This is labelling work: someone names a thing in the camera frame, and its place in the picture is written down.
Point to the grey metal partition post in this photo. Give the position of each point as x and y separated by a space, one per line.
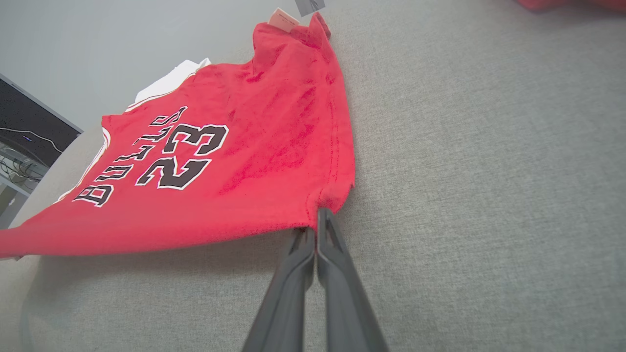
310 6

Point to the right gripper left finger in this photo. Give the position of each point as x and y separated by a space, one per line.
286 303

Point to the black computer case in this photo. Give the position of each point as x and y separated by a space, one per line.
24 115

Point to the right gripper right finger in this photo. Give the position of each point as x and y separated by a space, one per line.
342 303

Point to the red Bulls 23 jersey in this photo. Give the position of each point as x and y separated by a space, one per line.
274 127

